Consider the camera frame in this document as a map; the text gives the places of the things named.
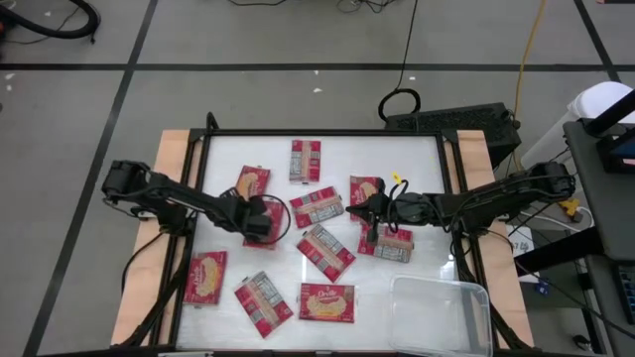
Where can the small blue item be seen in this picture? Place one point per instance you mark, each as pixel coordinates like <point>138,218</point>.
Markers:
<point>543,287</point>

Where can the yellow power plug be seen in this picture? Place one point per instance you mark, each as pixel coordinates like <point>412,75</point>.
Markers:
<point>570,205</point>

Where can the black screen device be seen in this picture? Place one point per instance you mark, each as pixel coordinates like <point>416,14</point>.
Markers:
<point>615,154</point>

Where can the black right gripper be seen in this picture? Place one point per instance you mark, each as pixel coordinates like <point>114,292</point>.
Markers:
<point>419,208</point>

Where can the dark grey desk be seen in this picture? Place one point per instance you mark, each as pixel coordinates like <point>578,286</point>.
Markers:
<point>595,208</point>

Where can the black keyboard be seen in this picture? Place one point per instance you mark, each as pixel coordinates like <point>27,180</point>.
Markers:
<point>627,292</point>

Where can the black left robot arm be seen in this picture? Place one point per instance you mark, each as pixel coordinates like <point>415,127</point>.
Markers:
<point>168,196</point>

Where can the white paper sheet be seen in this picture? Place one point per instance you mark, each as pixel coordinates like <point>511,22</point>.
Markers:
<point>521,248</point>

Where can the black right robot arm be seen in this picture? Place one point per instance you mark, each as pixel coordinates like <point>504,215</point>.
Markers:
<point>496,198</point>

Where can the black metal table frame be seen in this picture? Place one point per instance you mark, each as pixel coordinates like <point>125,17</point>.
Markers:
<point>322,133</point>

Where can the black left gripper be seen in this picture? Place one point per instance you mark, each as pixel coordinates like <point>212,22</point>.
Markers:
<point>233,213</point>

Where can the clear plastic bin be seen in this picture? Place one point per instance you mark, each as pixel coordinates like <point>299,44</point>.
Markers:
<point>439,317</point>

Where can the white plastic container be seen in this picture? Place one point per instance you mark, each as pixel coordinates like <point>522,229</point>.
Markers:
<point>590,99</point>

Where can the black perforated computer case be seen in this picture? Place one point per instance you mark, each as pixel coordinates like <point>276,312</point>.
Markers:
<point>446,121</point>

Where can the black pole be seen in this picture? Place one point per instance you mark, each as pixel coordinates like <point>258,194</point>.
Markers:
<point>610,114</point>

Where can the red popcorn bag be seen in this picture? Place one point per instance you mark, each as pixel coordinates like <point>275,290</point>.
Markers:
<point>316,207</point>
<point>361,191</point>
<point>206,277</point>
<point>326,253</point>
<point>305,161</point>
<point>277,218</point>
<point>327,302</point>
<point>394,248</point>
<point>263,303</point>
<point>254,181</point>

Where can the small yellow tag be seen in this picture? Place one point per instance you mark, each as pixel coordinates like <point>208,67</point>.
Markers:
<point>396,177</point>

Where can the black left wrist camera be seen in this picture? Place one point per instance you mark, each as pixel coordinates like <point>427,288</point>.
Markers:
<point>259,210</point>

